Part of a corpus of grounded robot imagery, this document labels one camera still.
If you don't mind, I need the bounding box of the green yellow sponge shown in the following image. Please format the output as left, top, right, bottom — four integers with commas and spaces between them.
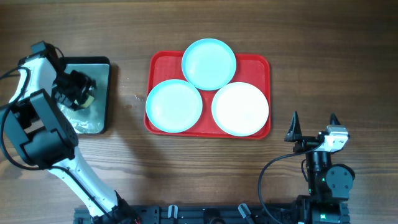
74, 93, 95, 109

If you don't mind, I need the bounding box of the white plate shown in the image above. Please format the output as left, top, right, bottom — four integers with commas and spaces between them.
211, 82, 270, 137

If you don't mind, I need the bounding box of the light blue plate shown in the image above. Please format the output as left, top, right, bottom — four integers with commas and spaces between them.
181, 39, 237, 91
146, 79, 203, 133

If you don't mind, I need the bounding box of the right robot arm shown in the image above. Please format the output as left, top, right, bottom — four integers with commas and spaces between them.
284, 113, 355, 224

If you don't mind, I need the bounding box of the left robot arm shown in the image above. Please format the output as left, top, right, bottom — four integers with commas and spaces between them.
1, 41, 142, 223

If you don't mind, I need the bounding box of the black water tray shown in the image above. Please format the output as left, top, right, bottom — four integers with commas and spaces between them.
57, 56, 111, 134

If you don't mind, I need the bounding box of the red plastic tray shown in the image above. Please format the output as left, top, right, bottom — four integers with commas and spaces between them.
147, 50, 271, 139

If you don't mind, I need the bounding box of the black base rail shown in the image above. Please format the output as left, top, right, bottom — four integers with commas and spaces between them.
73, 203, 351, 224

